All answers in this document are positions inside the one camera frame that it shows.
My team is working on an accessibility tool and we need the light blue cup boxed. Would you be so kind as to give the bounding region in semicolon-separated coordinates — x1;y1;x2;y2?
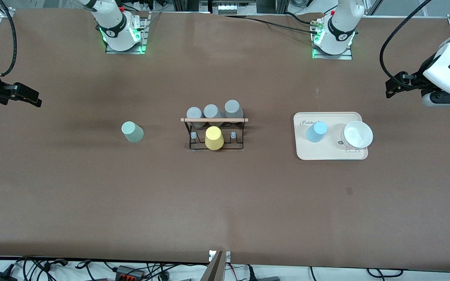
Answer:
305;121;328;143

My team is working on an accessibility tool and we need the pale green cup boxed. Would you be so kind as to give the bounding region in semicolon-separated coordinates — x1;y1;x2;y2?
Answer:
121;121;144;143

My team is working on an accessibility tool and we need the white bowl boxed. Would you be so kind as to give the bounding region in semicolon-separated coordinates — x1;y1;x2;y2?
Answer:
341;121;374;149

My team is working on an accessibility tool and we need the beige rabbit print tray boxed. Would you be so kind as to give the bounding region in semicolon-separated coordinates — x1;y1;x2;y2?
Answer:
293;112;368;161

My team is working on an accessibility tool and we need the grey cup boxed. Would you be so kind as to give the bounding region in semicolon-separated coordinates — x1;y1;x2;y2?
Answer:
224;100;244;123
204;104;225;126
186;107;206;128

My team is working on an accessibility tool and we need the black power adapter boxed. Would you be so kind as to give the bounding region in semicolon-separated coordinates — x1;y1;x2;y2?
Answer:
0;265;18;281

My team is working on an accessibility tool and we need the grey power strip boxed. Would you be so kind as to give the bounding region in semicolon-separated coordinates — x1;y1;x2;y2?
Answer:
212;0;257;15

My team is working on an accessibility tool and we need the yellow cup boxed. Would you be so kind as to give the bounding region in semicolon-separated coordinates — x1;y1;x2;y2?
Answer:
205;126;225;151

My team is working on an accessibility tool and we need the orange black connector block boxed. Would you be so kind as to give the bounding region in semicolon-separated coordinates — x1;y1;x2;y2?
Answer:
116;265;144;280

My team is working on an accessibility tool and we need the black plug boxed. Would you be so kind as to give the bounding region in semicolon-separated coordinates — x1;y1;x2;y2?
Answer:
248;265;281;281

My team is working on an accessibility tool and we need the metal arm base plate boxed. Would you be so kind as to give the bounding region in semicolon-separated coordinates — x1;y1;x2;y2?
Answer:
312;18;353;60
105;12;148;54

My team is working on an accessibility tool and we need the black table cable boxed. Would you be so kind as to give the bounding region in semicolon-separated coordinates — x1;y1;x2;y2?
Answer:
285;12;313;25
224;15;314;33

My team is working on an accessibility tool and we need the black floor cable bundle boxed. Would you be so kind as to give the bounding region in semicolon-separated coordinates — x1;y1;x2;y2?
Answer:
14;256;93;281

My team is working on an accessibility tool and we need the black wire cup rack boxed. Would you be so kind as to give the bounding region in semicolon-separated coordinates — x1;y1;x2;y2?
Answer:
181;116;249;151

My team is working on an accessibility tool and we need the black floor cable loop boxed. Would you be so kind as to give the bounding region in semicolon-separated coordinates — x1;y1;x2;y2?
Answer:
366;268;404;278

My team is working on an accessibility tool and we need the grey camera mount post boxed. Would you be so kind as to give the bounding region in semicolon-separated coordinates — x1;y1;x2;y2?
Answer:
201;250;232;281

